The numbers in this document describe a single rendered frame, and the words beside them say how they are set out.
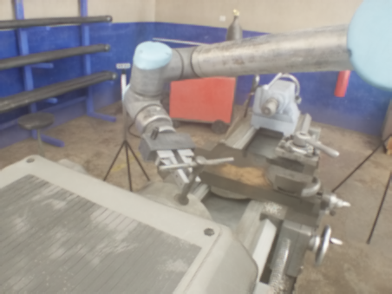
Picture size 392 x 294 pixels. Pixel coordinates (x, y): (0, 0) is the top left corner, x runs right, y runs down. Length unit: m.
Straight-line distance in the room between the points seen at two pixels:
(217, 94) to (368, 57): 3.66
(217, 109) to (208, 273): 3.74
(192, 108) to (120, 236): 3.72
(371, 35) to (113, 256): 0.40
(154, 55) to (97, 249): 0.48
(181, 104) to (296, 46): 3.54
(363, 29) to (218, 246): 0.32
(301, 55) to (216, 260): 0.40
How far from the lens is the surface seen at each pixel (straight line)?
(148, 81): 0.75
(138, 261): 0.38
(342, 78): 4.97
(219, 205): 1.50
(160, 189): 0.71
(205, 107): 4.05
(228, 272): 0.40
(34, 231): 0.44
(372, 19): 0.38
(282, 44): 0.61
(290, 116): 2.10
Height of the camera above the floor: 1.62
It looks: 26 degrees down
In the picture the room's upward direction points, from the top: 4 degrees clockwise
